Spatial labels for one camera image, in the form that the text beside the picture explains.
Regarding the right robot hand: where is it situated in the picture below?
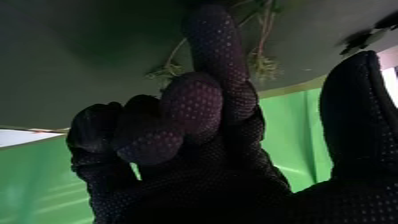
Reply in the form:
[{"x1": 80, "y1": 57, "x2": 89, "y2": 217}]
[{"x1": 64, "y1": 2, "x2": 398, "y2": 224}]

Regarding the green sprig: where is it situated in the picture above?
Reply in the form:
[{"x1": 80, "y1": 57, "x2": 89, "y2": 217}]
[
  {"x1": 144, "y1": 37, "x2": 190, "y2": 90},
  {"x1": 236, "y1": 0, "x2": 284, "y2": 83}
]

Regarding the white sheet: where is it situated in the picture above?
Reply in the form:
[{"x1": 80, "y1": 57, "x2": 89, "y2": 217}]
[{"x1": 0, "y1": 0, "x2": 398, "y2": 134}]

